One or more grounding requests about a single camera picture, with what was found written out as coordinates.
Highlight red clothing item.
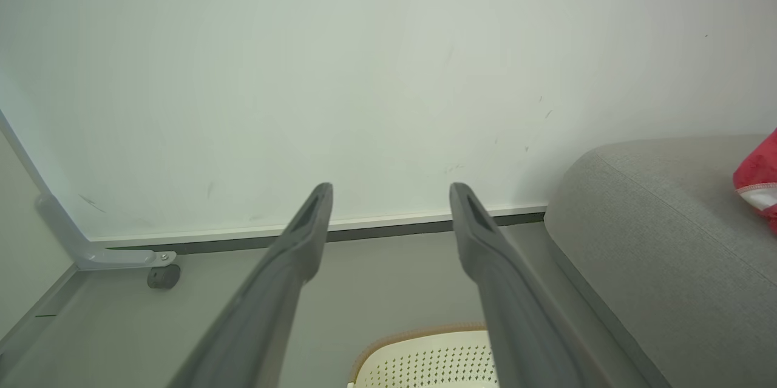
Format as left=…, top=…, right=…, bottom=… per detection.
left=733, top=128, right=777, bottom=234

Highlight grey fabric sofa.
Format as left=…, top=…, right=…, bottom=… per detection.
left=544, top=135, right=777, bottom=388

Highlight cream perforated laundry basket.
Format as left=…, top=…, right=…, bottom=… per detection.
left=347, top=324, right=502, bottom=388

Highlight black caster wheel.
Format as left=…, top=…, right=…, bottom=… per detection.
left=147, top=264, right=182, bottom=290

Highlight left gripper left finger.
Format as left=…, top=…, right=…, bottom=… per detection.
left=167, top=182, right=334, bottom=388

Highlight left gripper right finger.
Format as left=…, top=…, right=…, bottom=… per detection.
left=449, top=182, right=609, bottom=388

